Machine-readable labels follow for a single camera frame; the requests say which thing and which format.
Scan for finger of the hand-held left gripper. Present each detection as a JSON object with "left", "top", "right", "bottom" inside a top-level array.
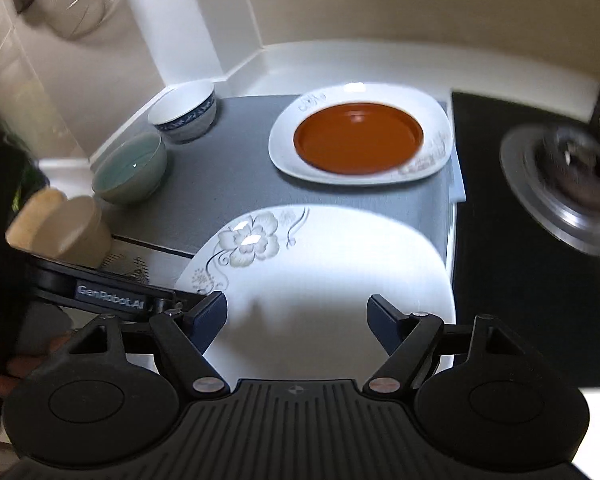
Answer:
[{"left": 150, "top": 287, "right": 203, "bottom": 317}]

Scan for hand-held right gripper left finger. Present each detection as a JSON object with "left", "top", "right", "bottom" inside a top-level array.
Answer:
[{"left": 65, "top": 291, "right": 230, "bottom": 398}]

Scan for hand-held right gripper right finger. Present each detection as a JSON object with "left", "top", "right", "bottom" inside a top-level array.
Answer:
[{"left": 362, "top": 294, "right": 523, "bottom": 397}]

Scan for white floral plate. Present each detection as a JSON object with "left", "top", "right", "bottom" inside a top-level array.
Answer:
[{"left": 175, "top": 205, "right": 455, "bottom": 382}]

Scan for white bowl with blue pattern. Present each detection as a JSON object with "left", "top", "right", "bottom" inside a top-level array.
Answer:
[{"left": 147, "top": 80, "right": 217, "bottom": 143}]

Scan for person's left hand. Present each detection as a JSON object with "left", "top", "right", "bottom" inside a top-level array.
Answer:
[{"left": 0, "top": 354, "right": 47, "bottom": 398}]

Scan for tan cylindrical container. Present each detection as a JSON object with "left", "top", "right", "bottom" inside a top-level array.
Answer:
[{"left": 5, "top": 187, "right": 65, "bottom": 252}]

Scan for cream cup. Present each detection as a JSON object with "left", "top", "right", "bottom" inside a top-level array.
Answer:
[{"left": 55, "top": 195, "right": 114, "bottom": 269}]

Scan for black glass stove top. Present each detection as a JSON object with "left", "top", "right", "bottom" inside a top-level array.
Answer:
[{"left": 450, "top": 89, "right": 600, "bottom": 388}]

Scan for celadon green bowl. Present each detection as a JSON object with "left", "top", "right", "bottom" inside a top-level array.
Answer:
[{"left": 91, "top": 132, "right": 168, "bottom": 206}]

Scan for grey woven mat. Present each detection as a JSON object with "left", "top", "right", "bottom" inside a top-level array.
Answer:
[{"left": 95, "top": 95, "right": 462, "bottom": 272}]

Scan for red-brown round plate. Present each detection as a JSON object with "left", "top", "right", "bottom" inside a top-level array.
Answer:
[{"left": 294, "top": 103, "right": 425, "bottom": 177}]

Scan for white square printed plate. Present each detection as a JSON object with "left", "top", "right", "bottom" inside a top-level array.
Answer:
[{"left": 269, "top": 82, "right": 455, "bottom": 187}]

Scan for silver gas burner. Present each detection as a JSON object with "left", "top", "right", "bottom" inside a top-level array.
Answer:
[{"left": 500, "top": 122, "right": 600, "bottom": 259}]

